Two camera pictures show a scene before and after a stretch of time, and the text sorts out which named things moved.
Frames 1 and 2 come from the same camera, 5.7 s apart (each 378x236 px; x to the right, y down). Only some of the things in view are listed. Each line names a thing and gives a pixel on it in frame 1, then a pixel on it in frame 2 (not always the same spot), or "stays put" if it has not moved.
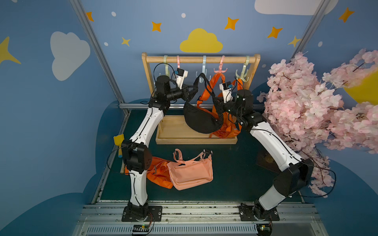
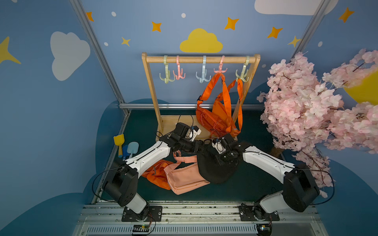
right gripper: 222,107 to 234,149
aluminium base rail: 108,220 stays put
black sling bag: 204,113 to 212,166
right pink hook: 220,69 stays put
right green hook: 243,74 stays put
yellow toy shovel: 118,140 stays put
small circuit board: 141,228 stays put
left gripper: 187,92 to 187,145
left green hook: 165,61 stays put
